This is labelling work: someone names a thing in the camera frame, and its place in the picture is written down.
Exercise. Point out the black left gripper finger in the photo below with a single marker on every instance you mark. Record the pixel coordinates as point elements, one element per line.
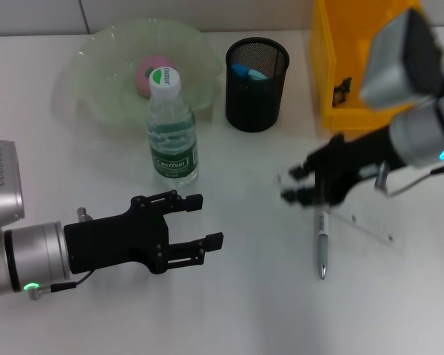
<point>214,241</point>
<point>192,202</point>

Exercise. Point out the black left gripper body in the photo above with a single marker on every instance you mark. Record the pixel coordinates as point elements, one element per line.
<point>114,240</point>

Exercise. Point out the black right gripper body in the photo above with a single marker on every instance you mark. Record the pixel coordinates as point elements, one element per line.
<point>344,162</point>

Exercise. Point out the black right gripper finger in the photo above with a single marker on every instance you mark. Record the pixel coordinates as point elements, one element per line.
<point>299,196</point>
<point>305,168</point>

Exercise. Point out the silver ballpoint pen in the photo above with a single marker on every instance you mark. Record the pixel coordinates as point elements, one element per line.
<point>322,240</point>

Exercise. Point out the clear water bottle green label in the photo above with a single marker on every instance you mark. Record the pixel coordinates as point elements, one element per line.
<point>172,151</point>

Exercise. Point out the transparent plastic ruler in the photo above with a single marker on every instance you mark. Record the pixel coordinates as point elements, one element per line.
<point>370,225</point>

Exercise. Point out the dark green binder clip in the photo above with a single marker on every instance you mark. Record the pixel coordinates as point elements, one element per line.
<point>342,90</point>

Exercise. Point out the blue scissors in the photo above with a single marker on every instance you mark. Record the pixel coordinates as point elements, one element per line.
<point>249,72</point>

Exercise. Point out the pink toy peach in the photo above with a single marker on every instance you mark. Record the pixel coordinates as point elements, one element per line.
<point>144,74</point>

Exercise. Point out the black mesh pen holder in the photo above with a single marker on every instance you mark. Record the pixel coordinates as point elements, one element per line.
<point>253,107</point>

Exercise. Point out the green glass fruit plate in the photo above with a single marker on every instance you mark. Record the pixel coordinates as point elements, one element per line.
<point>107,74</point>

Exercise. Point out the yellow plastic bin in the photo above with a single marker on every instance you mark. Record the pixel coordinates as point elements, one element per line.
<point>325,74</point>

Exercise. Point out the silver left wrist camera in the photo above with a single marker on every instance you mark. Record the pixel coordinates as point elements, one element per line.
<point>1,181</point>

